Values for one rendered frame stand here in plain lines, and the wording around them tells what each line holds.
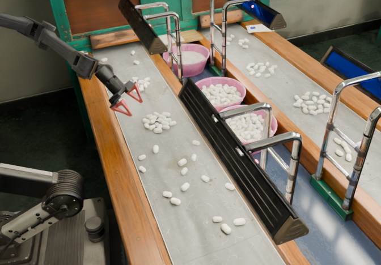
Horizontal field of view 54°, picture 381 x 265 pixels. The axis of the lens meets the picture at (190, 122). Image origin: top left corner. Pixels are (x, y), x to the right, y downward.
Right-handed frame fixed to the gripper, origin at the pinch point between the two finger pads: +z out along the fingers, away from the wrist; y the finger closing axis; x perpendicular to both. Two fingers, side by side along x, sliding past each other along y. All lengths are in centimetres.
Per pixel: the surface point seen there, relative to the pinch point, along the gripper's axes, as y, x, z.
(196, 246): 41, 18, 37
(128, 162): 15.0, -8.0, 12.7
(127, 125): -8.7, -18.8, 6.7
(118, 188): 28.4, -5.6, 14.3
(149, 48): -19.9, 9.2, -12.6
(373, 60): -251, 34, 146
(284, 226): 55, 59, 26
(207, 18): -111, -7, 3
